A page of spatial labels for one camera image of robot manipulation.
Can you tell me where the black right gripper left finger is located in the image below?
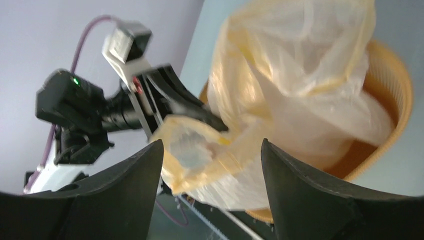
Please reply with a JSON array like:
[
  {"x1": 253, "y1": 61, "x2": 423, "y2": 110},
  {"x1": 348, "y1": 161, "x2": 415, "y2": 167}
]
[{"x1": 0, "y1": 140, "x2": 164, "y2": 240}]

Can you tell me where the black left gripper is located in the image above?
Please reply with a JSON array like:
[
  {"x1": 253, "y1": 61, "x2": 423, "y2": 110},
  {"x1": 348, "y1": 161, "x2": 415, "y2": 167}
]
[{"x1": 129, "y1": 64, "x2": 229, "y2": 138}]

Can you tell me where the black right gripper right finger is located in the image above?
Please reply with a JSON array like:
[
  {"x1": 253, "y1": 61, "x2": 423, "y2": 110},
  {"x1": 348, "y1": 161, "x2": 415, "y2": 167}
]
[{"x1": 261, "y1": 139, "x2": 424, "y2": 240}]

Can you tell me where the translucent cream trash bag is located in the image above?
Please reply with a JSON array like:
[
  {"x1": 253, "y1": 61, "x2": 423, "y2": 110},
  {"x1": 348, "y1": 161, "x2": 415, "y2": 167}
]
[{"x1": 153, "y1": 0, "x2": 394, "y2": 210}]

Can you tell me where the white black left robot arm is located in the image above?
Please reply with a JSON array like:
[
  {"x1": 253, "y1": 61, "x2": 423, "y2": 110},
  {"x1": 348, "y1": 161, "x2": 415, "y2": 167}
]
[{"x1": 24, "y1": 65, "x2": 228, "y2": 194}]

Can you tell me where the orange slotted plastic trash bin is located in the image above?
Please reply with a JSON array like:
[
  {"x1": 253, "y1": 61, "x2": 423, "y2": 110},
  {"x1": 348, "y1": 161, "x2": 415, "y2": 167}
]
[{"x1": 197, "y1": 39, "x2": 415, "y2": 224}]

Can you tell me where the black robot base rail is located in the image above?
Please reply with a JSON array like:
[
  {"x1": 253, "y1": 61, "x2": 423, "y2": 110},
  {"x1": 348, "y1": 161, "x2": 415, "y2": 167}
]
[{"x1": 176, "y1": 194, "x2": 277, "y2": 240}]

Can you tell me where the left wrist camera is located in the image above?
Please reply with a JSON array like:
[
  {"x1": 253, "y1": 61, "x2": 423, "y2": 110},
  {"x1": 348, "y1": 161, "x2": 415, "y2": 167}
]
[{"x1": 102, "y1": 19, "x2": 152, "y2": 89}]

